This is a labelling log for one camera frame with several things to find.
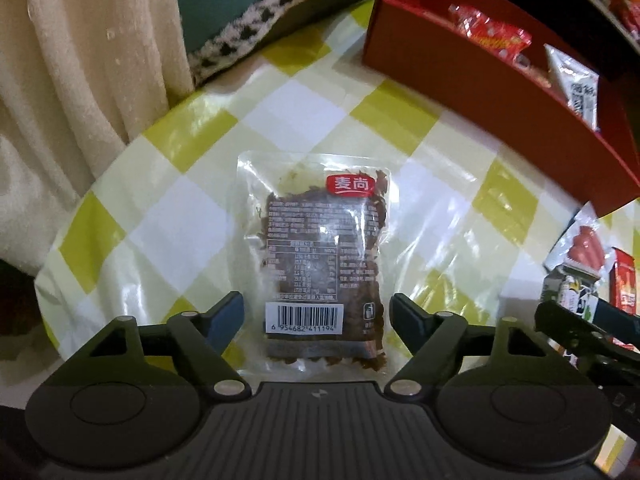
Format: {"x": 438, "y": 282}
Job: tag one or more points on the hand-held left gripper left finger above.
{"x": 227, "y": 315}

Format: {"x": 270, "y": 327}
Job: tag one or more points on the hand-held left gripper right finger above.
{"x": 405, "y": 315}

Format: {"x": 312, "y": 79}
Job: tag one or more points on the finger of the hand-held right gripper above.
{"x": 575, "y": 332}
{"x": 620, "y": 322}

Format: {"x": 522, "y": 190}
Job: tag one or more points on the green white packet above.
{"x": 572, "y": 295}

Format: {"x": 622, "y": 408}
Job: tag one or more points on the clear dark meat packet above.
{"x": 315, "y": 240}

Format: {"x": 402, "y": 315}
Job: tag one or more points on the red cardboard box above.
{"x": 475, "y": 90}

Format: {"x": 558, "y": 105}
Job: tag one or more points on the red crown-print packet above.
{"x": 627, "y": 280}

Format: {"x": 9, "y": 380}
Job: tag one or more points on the clear sausage packet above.
{"x": 585, "y": 245}

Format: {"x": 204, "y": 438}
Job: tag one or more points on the yellow white checkered tablecloth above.
{"x": 175, "y": 185}

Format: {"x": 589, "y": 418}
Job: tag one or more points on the white grey-print packet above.
{"x": 575, "y": 85}

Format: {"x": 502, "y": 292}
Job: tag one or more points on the cream curtain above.
{"x": 75, "y": 85}

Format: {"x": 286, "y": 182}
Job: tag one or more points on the red yellow-print packet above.
{"x": 492, "y": 35}

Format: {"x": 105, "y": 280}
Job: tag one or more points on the teal houndstooth-trimmed cushion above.
{"x": 225, "y": 0}

